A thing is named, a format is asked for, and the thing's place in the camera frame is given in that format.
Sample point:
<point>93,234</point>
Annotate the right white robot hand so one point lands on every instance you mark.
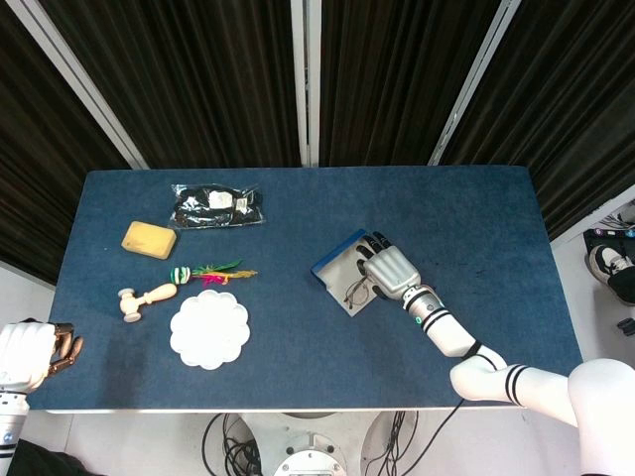
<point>394,273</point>

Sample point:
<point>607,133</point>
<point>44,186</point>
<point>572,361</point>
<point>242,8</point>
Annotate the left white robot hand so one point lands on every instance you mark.
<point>22,354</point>

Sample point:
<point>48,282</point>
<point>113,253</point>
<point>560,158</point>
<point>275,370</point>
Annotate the blue rectangular box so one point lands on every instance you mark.
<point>337,270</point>

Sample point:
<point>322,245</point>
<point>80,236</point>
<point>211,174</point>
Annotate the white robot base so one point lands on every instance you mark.
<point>310,446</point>

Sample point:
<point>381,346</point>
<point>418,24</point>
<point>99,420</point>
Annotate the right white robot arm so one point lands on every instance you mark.
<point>446,334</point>

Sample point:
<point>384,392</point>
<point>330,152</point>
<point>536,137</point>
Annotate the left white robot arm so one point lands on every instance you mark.
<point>11,426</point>

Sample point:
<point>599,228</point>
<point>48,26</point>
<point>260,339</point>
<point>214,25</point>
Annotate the dark blue cloth-covered table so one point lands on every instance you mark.
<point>307,357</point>

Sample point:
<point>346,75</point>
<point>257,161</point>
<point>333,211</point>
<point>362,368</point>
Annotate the thin metal eyeglasses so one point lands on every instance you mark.
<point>356,293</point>

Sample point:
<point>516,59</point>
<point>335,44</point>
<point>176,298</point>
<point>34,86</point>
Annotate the black bag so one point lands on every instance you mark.
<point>49,463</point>

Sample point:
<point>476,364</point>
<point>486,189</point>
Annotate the small wooden mallet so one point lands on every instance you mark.
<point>154,295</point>

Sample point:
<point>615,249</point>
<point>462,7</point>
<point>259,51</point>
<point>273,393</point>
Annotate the yellow sponge block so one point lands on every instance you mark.
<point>149,239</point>

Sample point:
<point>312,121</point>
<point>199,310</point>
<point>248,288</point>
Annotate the colourful feather shuttlecock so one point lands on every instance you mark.
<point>181,274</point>

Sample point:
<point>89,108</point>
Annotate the black item in plastic bag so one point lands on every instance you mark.
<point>218,208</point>

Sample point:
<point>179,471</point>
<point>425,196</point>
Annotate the white flower-shaped plate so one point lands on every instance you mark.
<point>209,329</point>

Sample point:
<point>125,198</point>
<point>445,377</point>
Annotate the dark pleated curtain panel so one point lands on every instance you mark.
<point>570,99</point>
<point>397,74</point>
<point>30,149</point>
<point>198,74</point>

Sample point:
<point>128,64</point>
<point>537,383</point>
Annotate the black device with coloured buttons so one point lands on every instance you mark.
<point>600,237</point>

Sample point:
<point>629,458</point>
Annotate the white and black sneaker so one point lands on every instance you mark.
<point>607,260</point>

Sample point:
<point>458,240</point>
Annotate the black trouser leg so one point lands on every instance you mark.
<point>624,285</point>

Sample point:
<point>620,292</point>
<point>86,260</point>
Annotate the small black floor object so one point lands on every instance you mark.
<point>626,327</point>

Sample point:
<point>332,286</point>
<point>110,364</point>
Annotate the white partition post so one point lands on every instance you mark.
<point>305,74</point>
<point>473,74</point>
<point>74,74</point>

